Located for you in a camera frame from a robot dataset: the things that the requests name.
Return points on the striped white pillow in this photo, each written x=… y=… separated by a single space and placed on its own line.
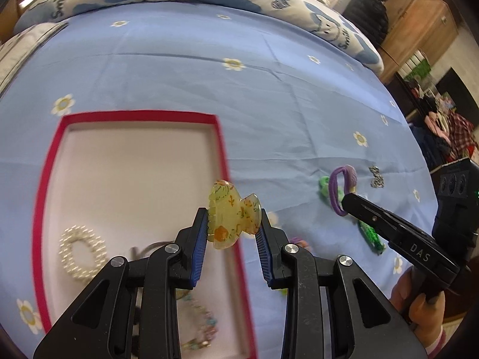
x=16 y=51

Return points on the silver rhinestone bow clip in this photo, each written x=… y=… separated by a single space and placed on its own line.
x=377 y=180

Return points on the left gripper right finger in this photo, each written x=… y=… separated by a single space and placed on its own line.
x=332 y=305

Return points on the pile of clothes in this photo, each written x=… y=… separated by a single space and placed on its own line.
x=442 y=133

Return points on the wooden wardrobe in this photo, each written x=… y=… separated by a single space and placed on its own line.
x=429 y=26

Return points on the red-rimmed white tray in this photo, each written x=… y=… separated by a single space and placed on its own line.
x=124 y=183

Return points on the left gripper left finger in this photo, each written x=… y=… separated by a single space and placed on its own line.
x=131 y=301

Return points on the yellow floral hair claw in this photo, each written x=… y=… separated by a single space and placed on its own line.
x=229 y=215

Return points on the right hand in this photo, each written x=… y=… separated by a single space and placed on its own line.
x=427 y=316

